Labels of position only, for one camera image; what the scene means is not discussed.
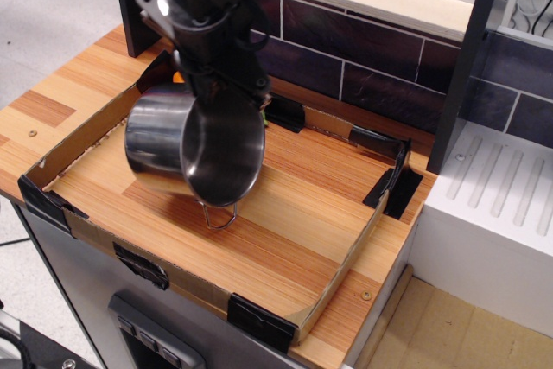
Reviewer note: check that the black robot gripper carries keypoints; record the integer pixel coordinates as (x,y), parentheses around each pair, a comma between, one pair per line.
(217,54)

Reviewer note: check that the stainless steel pot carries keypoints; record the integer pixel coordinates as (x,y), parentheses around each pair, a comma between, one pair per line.
(212,151)

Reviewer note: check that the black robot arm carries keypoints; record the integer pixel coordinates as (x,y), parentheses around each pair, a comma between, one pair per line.
(158,14)

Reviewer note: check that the cardboard fence with black tape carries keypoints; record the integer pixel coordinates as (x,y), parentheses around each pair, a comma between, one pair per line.
(285,263)

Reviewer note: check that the orange toy fruit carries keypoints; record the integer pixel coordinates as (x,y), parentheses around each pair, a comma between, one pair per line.
(177,78)

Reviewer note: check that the grey oven control panel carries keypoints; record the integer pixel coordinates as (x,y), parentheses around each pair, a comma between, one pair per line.
(148,343)

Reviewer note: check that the white sink drainboard unit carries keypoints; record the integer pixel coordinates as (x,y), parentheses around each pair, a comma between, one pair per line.
(485,231)

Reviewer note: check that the black device bottom left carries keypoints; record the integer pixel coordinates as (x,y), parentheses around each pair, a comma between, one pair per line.
(22,346)

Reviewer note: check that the dark grey right post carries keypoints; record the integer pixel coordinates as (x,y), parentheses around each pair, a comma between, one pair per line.
(486,16)

